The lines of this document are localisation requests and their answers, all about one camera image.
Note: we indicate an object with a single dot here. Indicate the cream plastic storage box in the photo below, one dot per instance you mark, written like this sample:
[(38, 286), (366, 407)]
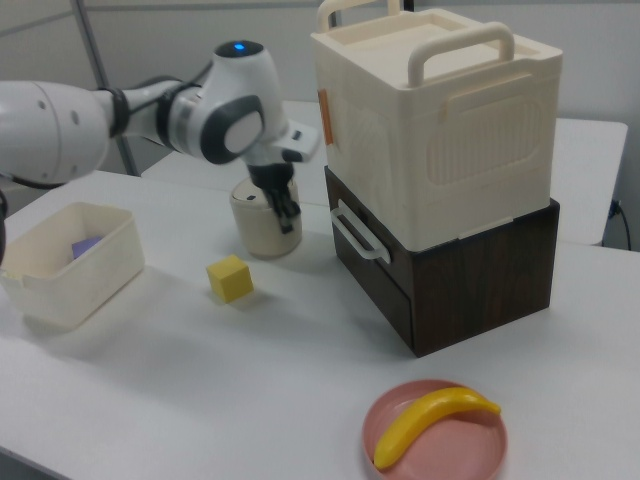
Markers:
[(450, 165)]

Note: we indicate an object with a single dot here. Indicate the yellow toy banana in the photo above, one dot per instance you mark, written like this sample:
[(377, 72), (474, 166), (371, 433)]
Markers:
[(425, 420)]

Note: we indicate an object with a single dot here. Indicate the dark brown drawer cabinet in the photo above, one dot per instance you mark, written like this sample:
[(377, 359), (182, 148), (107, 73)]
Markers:
[(480, 290)]

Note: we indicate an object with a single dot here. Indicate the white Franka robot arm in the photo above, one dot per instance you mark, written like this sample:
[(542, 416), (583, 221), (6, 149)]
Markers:
[(50, 130)]

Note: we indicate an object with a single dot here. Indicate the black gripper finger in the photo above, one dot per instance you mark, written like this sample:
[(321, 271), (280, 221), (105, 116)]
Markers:
[(274, 202), (287, 217)]

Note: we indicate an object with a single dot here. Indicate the beige mini trash bin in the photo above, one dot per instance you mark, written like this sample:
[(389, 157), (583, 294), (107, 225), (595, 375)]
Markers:
[(260, 235)]

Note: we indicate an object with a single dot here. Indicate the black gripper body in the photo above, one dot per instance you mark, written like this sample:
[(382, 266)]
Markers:
[(272, 177)]

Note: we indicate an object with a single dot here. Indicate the pink plate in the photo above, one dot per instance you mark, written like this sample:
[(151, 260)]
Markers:
[(450, 450)]

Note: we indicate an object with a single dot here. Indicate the yellow cube block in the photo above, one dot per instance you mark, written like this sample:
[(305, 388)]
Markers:
[(230, 280)]

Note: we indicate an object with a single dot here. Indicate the purple cube block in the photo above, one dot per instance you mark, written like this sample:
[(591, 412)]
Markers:
[(85, 248)]

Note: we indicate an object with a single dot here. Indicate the white plastic container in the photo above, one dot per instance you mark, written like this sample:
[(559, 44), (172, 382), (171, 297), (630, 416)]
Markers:
[(90, 290)]

